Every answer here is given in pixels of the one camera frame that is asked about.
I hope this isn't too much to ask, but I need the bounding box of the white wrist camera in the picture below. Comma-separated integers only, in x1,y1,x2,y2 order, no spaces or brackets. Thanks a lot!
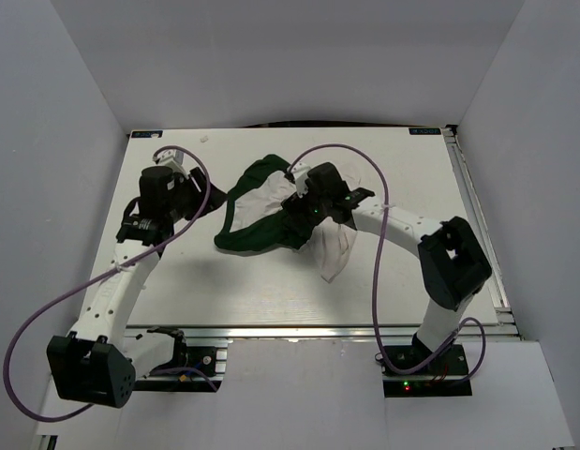
286,162,311,197
153,149,186,176

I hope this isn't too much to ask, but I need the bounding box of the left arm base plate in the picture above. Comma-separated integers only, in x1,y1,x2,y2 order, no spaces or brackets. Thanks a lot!
134,346,227,393

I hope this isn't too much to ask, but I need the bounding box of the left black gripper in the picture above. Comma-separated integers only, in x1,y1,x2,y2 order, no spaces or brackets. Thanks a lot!
164,167,229,223

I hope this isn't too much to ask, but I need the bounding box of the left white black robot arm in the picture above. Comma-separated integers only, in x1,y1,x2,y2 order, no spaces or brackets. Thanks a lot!
47,164,226,408

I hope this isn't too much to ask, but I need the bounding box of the white green raglan t-shirt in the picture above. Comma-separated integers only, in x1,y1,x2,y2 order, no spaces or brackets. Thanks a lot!
214,154,357,283

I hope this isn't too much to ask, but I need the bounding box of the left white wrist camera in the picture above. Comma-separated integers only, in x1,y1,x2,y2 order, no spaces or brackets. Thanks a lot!
153,149,186,176

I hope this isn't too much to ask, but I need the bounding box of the left blue table label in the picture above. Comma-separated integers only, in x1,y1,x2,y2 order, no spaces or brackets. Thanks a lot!
130,130,163,139

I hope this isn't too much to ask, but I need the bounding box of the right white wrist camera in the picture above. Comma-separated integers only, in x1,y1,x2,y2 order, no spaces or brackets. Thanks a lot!
286,162,311,197

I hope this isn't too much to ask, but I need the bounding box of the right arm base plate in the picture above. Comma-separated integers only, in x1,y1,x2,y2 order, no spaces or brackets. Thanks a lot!
375,345,473,398

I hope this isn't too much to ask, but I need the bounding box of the right blue table label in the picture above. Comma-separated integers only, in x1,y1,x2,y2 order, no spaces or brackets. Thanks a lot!
409,127,442,136

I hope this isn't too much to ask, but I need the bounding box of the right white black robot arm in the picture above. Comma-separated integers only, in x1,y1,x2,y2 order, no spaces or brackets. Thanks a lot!
282,162,492,375

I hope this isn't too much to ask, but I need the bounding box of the blue table label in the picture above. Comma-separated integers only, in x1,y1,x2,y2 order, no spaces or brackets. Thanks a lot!
409,127,442,136
130,130,163,139

